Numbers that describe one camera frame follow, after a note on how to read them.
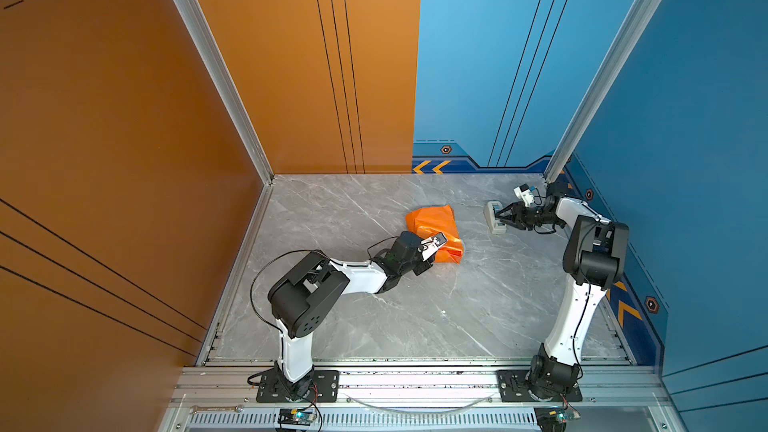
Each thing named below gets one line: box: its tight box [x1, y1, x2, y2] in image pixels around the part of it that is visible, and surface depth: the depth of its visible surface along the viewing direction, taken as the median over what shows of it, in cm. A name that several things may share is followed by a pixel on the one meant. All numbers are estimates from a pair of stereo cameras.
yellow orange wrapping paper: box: [406, 204, 464, 265], surface depth 98 cm
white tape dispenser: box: [486, 200, 507, 234], surface depth 105 cm
